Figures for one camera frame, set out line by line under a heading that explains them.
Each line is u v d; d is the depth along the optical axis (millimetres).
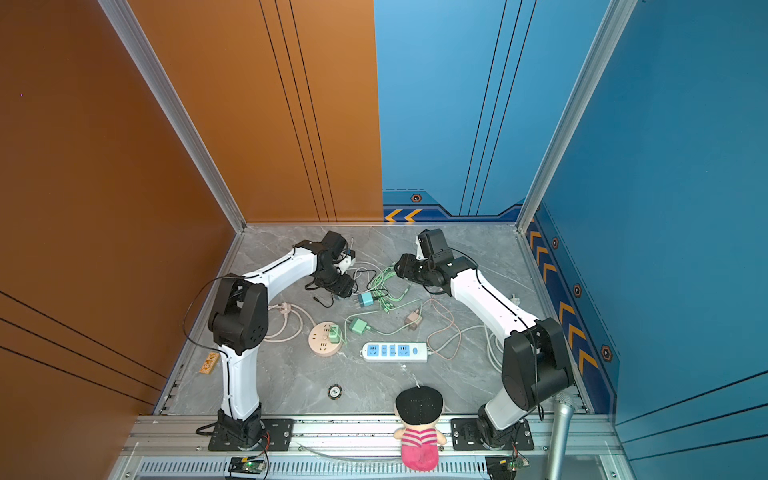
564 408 740
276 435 747
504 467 698
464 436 725
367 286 1007
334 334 832
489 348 866
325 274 827
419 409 696
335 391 807
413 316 919
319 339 871
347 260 904
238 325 539
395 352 849
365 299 963
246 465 709
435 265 656
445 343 875
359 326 902
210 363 847
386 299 970
